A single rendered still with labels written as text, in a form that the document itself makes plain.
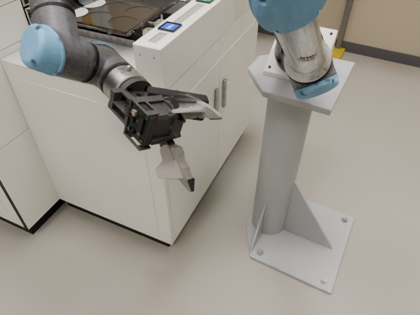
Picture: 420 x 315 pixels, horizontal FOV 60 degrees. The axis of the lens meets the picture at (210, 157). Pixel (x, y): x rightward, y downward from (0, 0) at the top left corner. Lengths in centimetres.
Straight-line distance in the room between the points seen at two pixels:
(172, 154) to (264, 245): 114
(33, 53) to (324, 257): 143
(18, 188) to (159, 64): 89
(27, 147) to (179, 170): 111
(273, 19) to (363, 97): 223
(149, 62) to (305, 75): 45
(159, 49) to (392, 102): 206
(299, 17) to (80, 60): 37
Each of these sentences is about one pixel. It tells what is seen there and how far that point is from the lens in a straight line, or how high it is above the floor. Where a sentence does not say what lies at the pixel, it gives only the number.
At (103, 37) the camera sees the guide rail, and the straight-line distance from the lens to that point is 148.
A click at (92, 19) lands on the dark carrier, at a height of 90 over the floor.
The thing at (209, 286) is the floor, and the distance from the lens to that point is 161.
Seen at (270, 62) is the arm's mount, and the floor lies 86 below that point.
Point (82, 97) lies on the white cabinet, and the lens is 128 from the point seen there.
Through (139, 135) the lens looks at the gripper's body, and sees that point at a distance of 59.
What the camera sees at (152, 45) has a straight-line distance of 109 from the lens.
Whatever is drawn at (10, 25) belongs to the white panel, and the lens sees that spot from 151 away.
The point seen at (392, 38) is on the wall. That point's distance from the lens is 332.
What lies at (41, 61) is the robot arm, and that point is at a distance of 66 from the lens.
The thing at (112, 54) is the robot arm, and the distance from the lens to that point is 73.
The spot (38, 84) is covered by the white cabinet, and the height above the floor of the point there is 76.
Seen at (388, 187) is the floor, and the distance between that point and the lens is 215.
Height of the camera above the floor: 143
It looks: 43 degrees down
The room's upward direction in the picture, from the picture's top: straight up
